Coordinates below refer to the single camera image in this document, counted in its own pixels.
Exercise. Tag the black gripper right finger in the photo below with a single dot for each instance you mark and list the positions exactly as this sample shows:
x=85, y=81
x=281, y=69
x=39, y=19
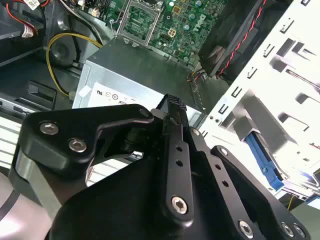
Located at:
x=240, y=190

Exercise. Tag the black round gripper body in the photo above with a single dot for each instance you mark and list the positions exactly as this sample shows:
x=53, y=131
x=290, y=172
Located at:
x=112, y=212

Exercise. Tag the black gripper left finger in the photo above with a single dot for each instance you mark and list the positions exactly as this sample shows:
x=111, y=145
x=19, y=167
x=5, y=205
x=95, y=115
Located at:
x=62, y=150

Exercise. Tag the hard disk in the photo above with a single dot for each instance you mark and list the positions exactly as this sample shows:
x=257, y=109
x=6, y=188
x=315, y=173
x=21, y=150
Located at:
x=265, y=165

